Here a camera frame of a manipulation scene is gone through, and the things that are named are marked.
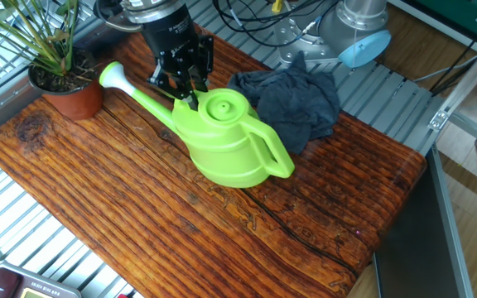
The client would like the dark grey crumpled towel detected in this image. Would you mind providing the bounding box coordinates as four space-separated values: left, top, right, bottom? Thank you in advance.
226 51 342 156

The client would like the aluminium profile frame beam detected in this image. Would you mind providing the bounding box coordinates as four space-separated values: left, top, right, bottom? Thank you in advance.
427 24 477 155

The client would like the dark grey side panel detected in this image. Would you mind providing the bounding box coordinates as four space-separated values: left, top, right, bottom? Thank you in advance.
372 147 475 298

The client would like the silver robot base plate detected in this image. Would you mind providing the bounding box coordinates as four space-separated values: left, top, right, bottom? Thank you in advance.
272 12 341 66

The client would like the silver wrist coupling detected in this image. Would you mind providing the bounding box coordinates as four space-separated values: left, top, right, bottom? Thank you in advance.
120 0 188 25

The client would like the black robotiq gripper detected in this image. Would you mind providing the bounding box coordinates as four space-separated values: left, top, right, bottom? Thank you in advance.
141 6 216 111

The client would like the black cable bundle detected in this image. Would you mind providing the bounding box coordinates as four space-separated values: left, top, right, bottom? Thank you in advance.
211 0 341 49

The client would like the red tin box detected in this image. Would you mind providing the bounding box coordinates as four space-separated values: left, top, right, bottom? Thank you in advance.
0 263 84 298

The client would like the potted plant in terracotta pot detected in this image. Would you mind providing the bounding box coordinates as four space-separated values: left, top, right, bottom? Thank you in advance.
0 0 120 123

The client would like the green plastic watering can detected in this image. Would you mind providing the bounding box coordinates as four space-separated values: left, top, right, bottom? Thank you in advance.
99 60 296 190

